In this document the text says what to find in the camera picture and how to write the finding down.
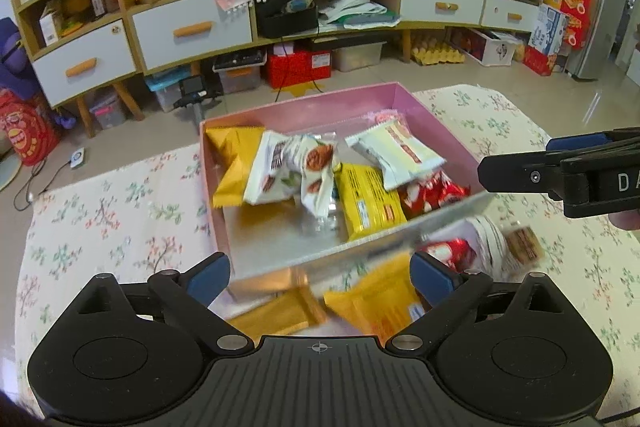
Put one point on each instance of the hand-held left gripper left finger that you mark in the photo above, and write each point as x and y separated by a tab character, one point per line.
210	281

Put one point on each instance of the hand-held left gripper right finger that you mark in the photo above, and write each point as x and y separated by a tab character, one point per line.
434	278

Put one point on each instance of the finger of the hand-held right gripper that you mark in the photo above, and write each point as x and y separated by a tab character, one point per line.
575	142
520	174

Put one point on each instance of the pink cardboard box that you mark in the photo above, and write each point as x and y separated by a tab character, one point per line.
280	252

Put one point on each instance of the red snack packet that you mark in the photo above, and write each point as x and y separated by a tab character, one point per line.
430	197

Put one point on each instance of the small yellow snack packet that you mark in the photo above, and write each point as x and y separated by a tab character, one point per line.
367	202

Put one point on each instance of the large yellow snack packet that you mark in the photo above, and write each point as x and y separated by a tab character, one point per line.
232	157

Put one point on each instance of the pale green white packet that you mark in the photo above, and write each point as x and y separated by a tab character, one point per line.
395	152

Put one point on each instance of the white nut-print snack packet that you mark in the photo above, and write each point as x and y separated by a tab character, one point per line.
280	162

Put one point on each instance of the pink floral snack packet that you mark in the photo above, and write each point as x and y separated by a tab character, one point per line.
387	117

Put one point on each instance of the person's right hand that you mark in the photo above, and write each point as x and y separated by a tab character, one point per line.
626	222

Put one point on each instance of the red white patterned packet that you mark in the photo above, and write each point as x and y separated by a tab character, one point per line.
445	252

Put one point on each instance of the white text-print snack packet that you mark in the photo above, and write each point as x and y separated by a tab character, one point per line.
487	247

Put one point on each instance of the orange-yellow snack packet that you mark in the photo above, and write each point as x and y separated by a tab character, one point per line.
280	314
375	302

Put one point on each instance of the brown biscuit packet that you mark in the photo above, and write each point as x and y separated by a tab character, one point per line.
522	244

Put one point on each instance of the floral tablecloth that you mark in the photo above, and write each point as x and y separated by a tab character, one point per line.
125	217

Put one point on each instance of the blue white carton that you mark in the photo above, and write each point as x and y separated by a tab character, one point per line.
547	32

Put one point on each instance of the white red printed box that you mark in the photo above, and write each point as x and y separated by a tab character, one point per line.
492	47

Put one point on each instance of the red yellow snack cartons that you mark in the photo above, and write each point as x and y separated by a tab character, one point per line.
572	2

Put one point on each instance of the yellow egg carton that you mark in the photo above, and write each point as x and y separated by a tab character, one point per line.
435	56

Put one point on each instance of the small white floor device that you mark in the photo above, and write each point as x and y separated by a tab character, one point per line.
76	158

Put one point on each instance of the black floor device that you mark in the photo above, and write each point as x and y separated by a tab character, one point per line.
197	92

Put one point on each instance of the blue-lid storage bin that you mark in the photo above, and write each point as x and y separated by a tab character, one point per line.
167	89

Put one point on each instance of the clear bin pink contents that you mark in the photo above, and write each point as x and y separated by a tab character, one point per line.
109	109

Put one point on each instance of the clear plastic storage bin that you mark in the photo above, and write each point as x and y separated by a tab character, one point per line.
357	56

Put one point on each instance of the red storage box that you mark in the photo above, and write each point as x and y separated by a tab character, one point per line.
297	69

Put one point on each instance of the pile of folded papers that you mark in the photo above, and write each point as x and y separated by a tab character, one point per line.
355	9

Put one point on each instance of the red gift bag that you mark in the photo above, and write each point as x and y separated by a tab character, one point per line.
25	129

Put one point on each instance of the black storage bin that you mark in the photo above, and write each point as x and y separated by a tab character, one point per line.
285	17

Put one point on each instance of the wooden sideboard cabinet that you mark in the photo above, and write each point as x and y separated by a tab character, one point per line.
125	14

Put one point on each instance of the purple plush object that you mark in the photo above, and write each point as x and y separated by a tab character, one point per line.
12	57

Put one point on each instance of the white carton on shelf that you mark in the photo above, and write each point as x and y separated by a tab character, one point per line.
49	24

